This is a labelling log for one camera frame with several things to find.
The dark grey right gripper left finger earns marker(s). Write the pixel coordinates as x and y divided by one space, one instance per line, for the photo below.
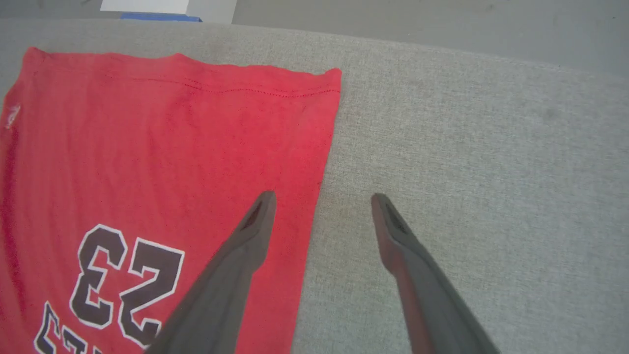
221 295

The red basketball jersey number 23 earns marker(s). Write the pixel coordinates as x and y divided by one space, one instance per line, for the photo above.
147 147

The blue tape strip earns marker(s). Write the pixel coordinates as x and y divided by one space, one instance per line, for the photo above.
159 17

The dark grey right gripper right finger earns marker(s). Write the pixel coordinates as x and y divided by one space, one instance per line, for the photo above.
427 295

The white flat sheet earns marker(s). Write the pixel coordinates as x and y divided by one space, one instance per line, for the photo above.
145 5

